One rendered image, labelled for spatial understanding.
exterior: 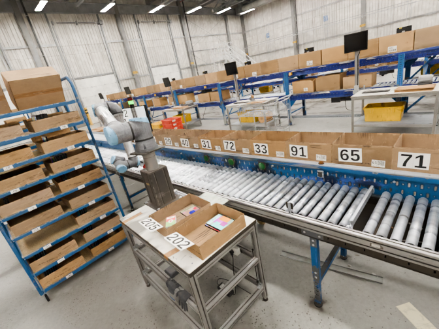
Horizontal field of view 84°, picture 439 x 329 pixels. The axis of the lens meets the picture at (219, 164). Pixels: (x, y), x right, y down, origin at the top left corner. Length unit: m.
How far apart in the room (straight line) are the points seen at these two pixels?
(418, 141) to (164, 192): 1.96
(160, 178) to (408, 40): 5.51
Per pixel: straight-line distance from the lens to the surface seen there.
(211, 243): 1.49
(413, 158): 1.97
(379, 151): 1.99
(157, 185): 2.10
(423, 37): 6.37
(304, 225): 1.72
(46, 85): 2.80
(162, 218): 1.97
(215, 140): 2.76
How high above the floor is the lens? 1.73
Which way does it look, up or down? 21 degrees down
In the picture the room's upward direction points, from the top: 12 degrees counter-clockwise
